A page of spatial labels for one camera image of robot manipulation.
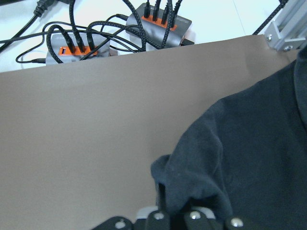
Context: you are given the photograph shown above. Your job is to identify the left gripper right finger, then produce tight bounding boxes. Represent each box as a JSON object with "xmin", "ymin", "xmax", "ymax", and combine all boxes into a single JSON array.
[{"xmin": 183, "ymin": 210, "xmax": 245, "ymax": 230}]

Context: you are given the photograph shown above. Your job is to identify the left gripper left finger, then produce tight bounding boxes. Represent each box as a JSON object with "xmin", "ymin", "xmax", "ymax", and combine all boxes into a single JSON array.
[{"xmin": 93, "ymin": 210, "xmax": 170, "ymax": 230}]

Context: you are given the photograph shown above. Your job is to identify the black graphic t-shirt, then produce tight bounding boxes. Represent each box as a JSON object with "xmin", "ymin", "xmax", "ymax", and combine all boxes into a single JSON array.
[{"xmin": 151, "ymin": 49, "xmax": 307, "ymax": 230}]

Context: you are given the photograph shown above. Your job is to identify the orange grey usb hub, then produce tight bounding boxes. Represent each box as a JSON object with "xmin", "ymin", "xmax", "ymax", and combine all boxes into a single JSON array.
[
  {"xmin": 136, "ymin": 3, "xmax": 194, "ymax": 48},
  {"xmin": 50, "ymin": 33, "xmax": 110, "ymax": 63}
]

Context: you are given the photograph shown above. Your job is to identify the aluminium frame post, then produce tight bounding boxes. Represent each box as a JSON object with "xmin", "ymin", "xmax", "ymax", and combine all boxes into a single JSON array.
[{"xmin": 264, "ymin": 0, "xmax": 307, "ymax": 52}]

